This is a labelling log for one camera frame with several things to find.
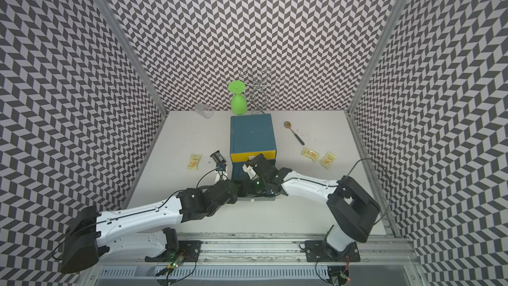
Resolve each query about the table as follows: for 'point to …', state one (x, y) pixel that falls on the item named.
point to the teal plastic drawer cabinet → (251, 136)
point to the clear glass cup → (204, 110)
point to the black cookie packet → (217, 157)
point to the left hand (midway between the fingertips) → (233, 189)
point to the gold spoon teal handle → (288, 124)
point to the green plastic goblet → (239, 103)
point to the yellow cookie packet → (328, 158)
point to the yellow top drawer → (245, 156)
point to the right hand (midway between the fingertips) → (240, 196)
